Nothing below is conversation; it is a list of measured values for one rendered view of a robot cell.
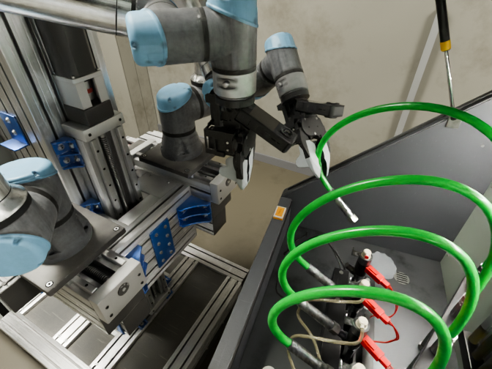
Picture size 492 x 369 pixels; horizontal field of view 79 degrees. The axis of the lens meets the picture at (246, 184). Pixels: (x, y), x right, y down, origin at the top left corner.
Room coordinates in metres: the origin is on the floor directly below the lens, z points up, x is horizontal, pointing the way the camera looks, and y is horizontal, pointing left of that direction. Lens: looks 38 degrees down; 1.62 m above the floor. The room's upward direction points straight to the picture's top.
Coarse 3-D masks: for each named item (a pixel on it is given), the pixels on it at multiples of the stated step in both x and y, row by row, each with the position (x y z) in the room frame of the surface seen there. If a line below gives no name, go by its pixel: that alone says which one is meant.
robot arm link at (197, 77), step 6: (198, 0) 1.00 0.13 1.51; (204, 0) 1.00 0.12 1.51; (204, 6) 1.00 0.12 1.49; (198, 72) 1.01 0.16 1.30; (192, 78) 1.01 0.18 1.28; (198, 78) 1.00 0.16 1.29; (192, 84) 1.01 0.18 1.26; (198, 84) 0.99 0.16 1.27; (198, 90) 0.98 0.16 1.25; (204, 102) 0.96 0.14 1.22; (204, 108) 0.96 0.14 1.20; (204, 114) 0.97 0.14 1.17; (210, 114) 0.99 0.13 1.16
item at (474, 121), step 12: (372, 108) 0.53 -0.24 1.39; (384, 108) 0.51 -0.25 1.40; (396, 108) 0.50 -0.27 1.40; (408, 108) 0.49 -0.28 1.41; (420, 108) 0.47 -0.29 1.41; (432, 108) 0.46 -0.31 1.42; (444, 108) 0.45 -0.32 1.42; (456, 108) 0.45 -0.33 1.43; (348, 120) 0.55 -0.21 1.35; (468, 120) 0.43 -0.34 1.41; (480, 120) 0.42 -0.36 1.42; (324, 144) 0.59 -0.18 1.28; (324, 180) 0.57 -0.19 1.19; (480, 264) 0.35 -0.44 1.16
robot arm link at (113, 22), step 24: (0, 0) 0.51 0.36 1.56; (24, 0) 0.52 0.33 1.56; (48, 0) 0.53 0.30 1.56; (72, 0) 0.54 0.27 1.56; (96, 0) 0.55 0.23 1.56; (120, 0) 0.56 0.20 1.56; (144, 0) 0.58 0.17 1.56; (168, 0) 0.62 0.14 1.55; (72, 24) 0.55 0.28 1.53; (96, 24) 0.55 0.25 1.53; (120, 24) 0.56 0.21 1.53
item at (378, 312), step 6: (366, 300) 0.32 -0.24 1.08; (372, 300) 0.32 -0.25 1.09; (366, 306) 0.31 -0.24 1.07; (372, 306) 0.31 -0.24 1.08; (378, 306) 0.31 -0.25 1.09; (372, 312) 0.30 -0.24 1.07; (378, 312) 0.30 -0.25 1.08; (384, 312) 0.30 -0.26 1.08; (378, 318) 0.29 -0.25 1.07; (384, 318) 0.28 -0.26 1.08
